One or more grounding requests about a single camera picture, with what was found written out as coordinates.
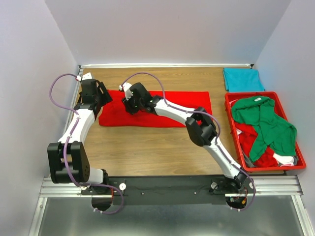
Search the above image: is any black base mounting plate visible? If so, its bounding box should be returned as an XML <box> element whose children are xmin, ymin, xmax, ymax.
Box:
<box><xmin>81</xmin><ymin>175</ymin><xmax>255</xmax><ymax>213</ymax></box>

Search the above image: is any green t-shirt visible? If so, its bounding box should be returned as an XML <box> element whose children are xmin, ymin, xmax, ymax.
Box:
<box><xmin>232</xmin><ymin>96</ymin><xmax>297</xmax><ymax>161</ymax></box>

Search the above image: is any red t-shirt in bin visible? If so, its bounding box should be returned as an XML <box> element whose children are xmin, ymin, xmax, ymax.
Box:
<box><xmin>235</xmin><ymin>122</ymin><xmax>278</xmax><ymax>168</ymax></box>

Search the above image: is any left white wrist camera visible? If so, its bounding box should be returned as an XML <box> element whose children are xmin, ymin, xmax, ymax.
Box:
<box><xmin>76</xmin><ymin>72</ymin><xmax>93</xmax><ymax>82</ymax></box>

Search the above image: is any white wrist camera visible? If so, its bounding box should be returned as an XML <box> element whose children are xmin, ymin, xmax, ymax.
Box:
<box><xmin>119</xmin><ymin>82</ymin><xmax>133</xmax><ymax>100</ymax></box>
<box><xmin>76</xmin><ymin>72</ymin><xmax>93</xmax><ymax>82</ymax></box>

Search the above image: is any aluminium rail frame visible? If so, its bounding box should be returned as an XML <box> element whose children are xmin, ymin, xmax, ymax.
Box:
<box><xmin>28</xmin><ymin>63</ymin><xmax>315</xmax><ymax>236</ymax></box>

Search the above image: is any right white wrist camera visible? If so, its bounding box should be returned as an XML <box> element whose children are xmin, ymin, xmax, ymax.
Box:
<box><xmin>119</xmin><ymin>82</ymin><xmax>133</xmax><ymax>100</ymax></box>

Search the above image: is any folded blue t-shirt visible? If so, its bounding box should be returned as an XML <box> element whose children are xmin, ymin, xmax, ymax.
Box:
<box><xmin>223</xmin><ymin>67</ymin><xmax>265</xmax><ymax>92</ymax></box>

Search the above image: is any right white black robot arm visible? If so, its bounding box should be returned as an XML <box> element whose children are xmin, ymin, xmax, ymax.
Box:
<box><xmin>119</xmin><ymin>82</ymin><xmax>255</xmax><ymax>193</ymax></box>

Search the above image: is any red t-shirt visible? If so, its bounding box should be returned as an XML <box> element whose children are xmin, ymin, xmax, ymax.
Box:
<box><xmin>235</xmin><ymin>122</ymin><xmax>278</xmax><ymax>168</ymax></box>
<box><xmin>98</xmin><ymin>90</ymin><xmax>212</xmax><ymax>128</ymax></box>

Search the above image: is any white t-shirt in bin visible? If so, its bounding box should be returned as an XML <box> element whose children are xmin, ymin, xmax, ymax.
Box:
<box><xmin>273</xmin><ymin>153</ymin><xmax>295</xmax><ymax>166</ymax></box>

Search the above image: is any red plastic bin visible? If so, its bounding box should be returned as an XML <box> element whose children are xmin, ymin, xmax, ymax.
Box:
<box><xmin>225</xmin><ymin>91</ymin><xmax>306</xmax><ymax>172</ymax></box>

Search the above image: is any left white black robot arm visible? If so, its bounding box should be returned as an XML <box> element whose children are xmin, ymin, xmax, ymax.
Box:
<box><xmin>47</xmin><ymin>76</ymin><xmax>112</xmax><ymax>194</ymax></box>

